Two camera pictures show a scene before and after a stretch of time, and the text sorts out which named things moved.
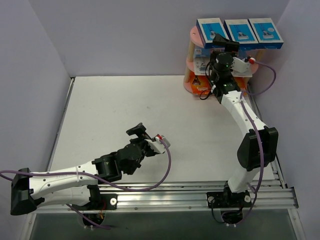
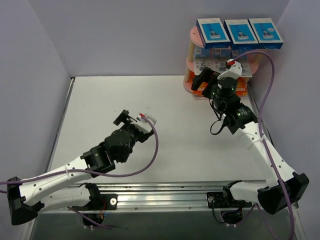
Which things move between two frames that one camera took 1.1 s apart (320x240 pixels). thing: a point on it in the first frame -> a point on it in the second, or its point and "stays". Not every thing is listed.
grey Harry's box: (240, 31) stays
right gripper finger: (233, 46) -> (205, 75)
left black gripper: (141, 135) -> (127, 119)
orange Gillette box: (200, 84) stays
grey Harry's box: (207, 28) stays
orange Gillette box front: (242, 82) stays
